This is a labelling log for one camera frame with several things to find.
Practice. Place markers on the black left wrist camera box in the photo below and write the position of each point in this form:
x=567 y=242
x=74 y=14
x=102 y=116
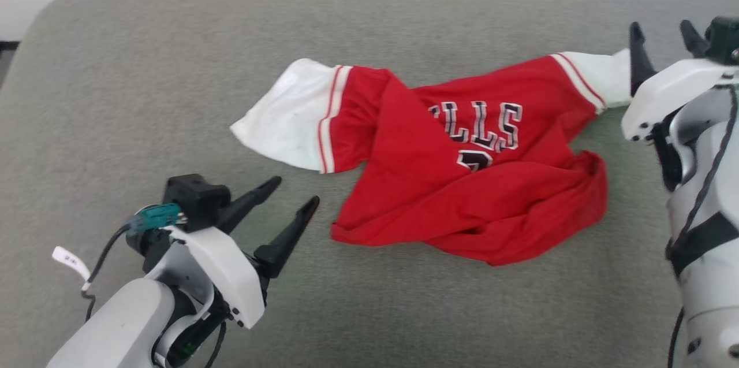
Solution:
x=196 y=197

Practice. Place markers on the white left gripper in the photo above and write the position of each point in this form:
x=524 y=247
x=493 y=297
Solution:
x=231 y=275

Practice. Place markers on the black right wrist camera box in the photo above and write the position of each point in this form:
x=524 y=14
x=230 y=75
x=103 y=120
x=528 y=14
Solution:
x=724 y=38

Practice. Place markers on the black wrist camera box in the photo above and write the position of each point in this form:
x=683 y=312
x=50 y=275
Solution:
x=724 y=38
x=196 y=197

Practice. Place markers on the black skirting strip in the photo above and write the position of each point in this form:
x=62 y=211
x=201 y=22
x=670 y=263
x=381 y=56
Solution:
x=8 y=44

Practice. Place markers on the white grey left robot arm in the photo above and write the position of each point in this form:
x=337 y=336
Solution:
x=121 y=322

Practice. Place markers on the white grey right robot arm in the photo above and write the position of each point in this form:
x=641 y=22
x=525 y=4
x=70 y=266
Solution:
x=710 y=298

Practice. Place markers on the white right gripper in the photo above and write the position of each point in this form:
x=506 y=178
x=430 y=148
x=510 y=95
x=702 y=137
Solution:
x=664 y=93

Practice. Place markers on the red and white basketball jersey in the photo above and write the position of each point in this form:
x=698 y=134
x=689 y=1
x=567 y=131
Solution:
x=415 y=183

